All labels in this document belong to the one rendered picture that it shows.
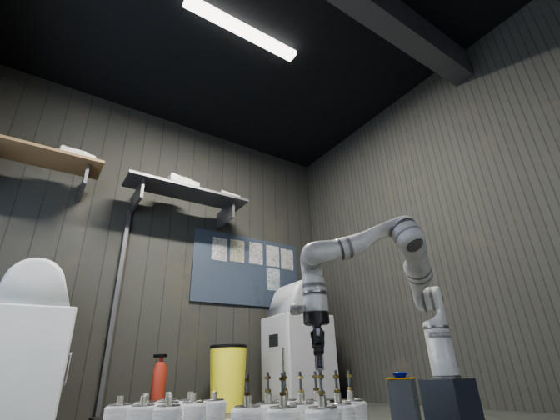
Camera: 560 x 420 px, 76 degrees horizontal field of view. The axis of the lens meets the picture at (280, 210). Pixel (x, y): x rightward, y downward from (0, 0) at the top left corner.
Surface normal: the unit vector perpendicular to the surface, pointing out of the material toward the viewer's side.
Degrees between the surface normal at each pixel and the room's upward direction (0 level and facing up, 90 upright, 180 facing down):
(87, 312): 90
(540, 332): 90
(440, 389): 90
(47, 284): 90
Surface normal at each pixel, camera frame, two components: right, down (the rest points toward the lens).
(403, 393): -0.48, -0.35
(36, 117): 0.55, -0.36
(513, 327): -0.83, -0.21
